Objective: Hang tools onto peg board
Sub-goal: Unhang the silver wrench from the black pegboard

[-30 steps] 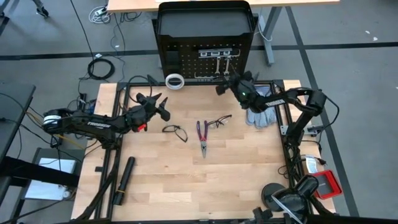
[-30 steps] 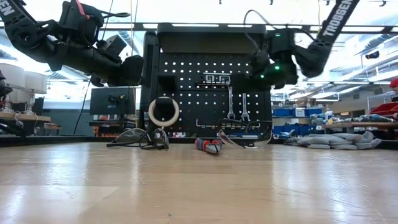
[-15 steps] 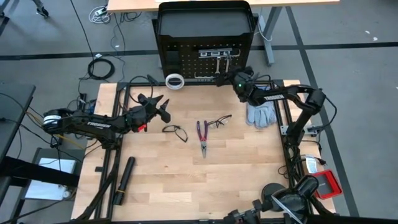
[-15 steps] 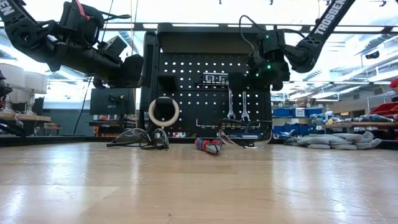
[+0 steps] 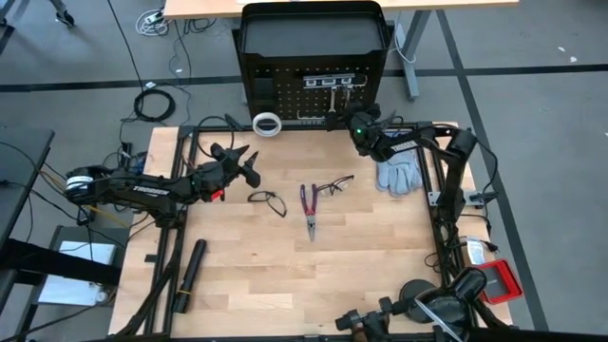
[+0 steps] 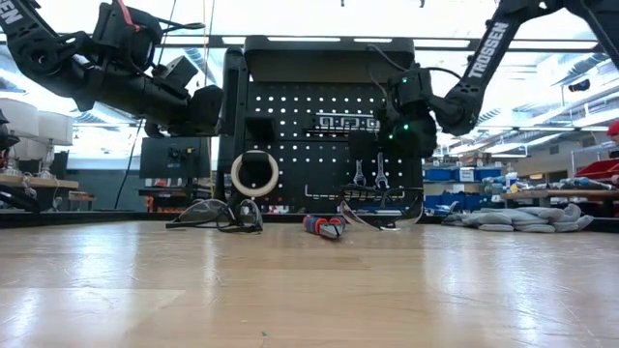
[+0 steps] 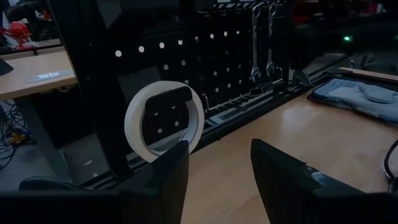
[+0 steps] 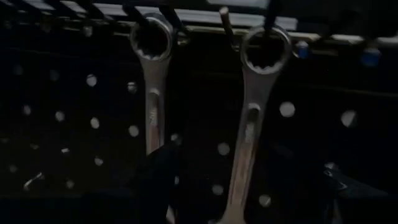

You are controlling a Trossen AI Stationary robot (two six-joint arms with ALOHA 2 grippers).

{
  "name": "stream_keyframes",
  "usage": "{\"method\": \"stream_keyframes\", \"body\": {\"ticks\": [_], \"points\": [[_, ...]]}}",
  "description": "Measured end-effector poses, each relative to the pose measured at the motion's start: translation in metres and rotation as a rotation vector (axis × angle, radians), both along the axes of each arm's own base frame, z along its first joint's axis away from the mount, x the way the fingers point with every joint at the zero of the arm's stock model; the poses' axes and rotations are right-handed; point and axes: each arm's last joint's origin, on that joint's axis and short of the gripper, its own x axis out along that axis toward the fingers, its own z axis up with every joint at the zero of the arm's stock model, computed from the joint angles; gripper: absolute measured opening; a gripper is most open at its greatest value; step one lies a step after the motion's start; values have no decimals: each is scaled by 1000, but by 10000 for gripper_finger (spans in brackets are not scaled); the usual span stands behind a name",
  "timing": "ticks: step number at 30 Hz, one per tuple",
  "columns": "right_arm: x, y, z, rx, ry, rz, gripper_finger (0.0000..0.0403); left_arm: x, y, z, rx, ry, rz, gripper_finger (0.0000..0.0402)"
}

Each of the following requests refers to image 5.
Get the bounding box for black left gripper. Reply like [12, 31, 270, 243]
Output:
[203, 142, 262, 189]

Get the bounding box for white tape roll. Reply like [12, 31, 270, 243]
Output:
[251, 112, 283, 138]

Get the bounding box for clear safety glasses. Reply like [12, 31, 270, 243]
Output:
[316, 174, 356, 197]
[246, 189, 289, 219]

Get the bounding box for black spirit level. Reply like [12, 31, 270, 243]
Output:
[302, 73, 358, 90]

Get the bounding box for red-blue handled pliers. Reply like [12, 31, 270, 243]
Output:
[298, 183, 320, 242]

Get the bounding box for grey work glove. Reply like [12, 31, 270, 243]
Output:
[375, 150, 425, 198]

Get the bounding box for black pegboard stand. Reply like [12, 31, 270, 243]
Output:
[236, 0, 395, 127]

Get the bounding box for black power strip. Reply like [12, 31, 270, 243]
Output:
[118, 141, 134, 167]

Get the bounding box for black flashlight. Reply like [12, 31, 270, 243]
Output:
[171, 238, 208, 314]

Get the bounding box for wooden table grey legs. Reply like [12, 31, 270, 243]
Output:
[162, 0, 520, 104]

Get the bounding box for black side table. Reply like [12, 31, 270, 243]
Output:
[13, 224, 132, 342]

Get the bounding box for white power adapter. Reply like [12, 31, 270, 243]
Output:
[464, 237, 487, 266]

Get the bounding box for black desk lamp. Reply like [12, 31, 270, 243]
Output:
[397, 266, 488, 342]

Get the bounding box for black clamp device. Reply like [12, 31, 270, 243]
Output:
[334, 296, 410, 342]

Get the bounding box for white panel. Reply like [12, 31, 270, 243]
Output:
[37, 240, 118, 308]

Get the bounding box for red tray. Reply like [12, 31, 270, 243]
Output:
[473, 257, 525, 306]

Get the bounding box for black desk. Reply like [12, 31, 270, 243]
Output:
[0, 123, 55, 248]

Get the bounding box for grey chair leg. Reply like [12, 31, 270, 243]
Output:
[47, 0, 76, 28]

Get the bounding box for black aluminium table frame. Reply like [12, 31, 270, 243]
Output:
[113, 121, 517, 342]

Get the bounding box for black coiled cable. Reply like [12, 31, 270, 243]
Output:
[132, 88, 176, 124]

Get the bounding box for grey metal bracket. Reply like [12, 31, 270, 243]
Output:
[463, 188, 498, 209]

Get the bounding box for white cable bundle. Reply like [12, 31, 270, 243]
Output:
[135, 7, 171, 38]

